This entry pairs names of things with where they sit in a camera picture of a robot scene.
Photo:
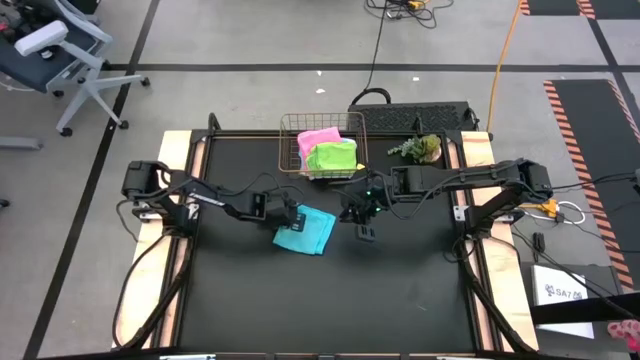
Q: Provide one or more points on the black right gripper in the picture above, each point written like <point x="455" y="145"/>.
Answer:
<point x="367" y="197"/>

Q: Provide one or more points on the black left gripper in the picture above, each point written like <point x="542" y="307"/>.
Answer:
<point x="280" y="210"/>

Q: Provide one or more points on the teal microfiber towel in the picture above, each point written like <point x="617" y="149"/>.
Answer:
<point x="310" y="232"/>

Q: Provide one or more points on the green microfiber towel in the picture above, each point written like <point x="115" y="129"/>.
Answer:
<point x="332" y="159"/>

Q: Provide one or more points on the pink microfiber towel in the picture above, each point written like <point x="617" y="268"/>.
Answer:
<point x="317" y="139"/>

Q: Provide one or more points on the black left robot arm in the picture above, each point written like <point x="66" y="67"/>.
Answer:
<point x="190" y="197"/>

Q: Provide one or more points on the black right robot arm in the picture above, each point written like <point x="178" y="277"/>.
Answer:
<point x="475" y="180"/>

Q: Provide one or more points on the small green potted plant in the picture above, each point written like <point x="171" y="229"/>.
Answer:
<point x="429" y="147"/>

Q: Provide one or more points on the black perforated computer case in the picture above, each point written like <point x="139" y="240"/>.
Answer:
<point x="400" y="117"/>

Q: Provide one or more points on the wooden table side board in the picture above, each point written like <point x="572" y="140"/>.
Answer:
<point x="507" y="280"/>
<point x="150" y="280"/>

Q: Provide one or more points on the black power adapter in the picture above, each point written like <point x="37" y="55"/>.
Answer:
<point x="538" y="240"/>

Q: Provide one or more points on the white labelled box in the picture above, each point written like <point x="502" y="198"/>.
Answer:
<point x="555" y="280"/>

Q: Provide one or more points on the black hazard-striped floor mat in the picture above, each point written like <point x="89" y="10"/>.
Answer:
<point x="550" y="6"/>
<point x="590" y="150"/>

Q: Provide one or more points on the black beam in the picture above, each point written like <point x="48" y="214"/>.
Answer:
<point x="600" y="307"/>

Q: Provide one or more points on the pink patterned object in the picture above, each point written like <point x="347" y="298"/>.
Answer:
<point x="625" y="332"/>

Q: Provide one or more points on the black and red object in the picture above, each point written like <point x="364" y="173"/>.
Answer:
<point x="15" y="20"/>

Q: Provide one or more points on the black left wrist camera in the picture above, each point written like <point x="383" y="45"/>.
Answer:
<point x="298" y="222"/>

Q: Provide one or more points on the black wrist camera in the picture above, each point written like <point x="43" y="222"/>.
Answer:
<point x="365" y="233"/>
<point x="298" y="222"/>

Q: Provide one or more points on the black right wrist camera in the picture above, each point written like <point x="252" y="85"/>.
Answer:
<point x="365" y="233"/>

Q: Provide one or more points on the black table frame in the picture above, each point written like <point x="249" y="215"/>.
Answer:
<point x="235" y="133"/>

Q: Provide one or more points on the silver metal bracket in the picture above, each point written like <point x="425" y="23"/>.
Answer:
<point x="460" y="213"/>

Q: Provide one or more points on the black diagonal frame strut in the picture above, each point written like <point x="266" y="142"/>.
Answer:
<point x="492" y="307"/>
<point x="162" y="302"/>

